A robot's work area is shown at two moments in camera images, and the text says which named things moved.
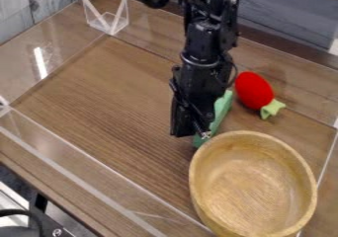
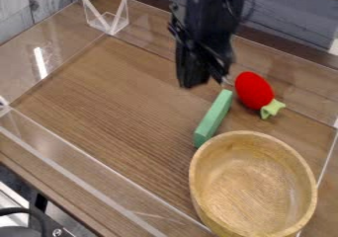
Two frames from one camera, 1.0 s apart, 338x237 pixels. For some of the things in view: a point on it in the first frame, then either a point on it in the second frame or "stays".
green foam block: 223,105 stays
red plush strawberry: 255,93 stays
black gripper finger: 201,120 to 216,68
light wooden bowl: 252,185 stays
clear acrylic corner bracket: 106,22 stays
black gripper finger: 181,118 to 192,66
